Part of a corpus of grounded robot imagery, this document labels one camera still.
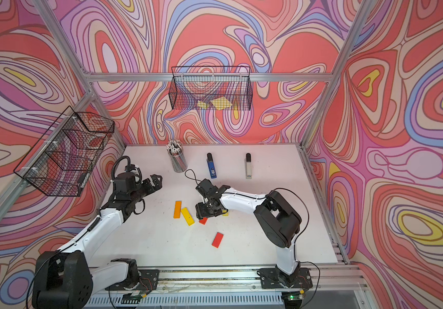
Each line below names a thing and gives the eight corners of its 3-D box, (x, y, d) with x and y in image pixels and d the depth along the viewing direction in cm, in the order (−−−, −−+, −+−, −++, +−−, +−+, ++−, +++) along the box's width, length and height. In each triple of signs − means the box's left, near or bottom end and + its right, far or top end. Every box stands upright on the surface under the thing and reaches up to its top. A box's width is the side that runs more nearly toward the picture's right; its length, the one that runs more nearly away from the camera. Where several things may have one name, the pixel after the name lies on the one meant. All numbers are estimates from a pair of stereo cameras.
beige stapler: (246, 178, 106) (247, 172, 102) (246, 158, 115) (246, 152, 111) (250, 178, 106) (251, 173, 102) (250, 159, 115) (251, 153, 111)
